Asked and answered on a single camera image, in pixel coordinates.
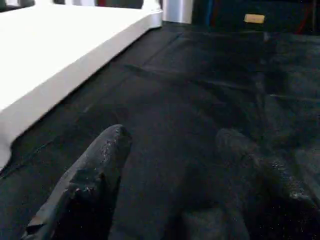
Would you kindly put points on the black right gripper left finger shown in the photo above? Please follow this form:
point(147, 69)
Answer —
point(87, 187)

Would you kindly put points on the black backdrop cloth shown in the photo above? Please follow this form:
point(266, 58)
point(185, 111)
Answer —
point(225, 12)

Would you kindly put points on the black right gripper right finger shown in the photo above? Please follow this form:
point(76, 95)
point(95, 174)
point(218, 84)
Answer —
point(275, 200)

